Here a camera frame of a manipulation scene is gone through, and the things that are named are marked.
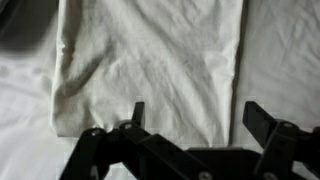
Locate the white cloth with green print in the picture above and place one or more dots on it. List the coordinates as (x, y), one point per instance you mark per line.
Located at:
(150, 60)

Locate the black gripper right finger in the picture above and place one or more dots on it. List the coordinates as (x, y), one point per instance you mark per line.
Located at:
(286, 150)

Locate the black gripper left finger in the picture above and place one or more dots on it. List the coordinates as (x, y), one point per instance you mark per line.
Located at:
(100, 150)

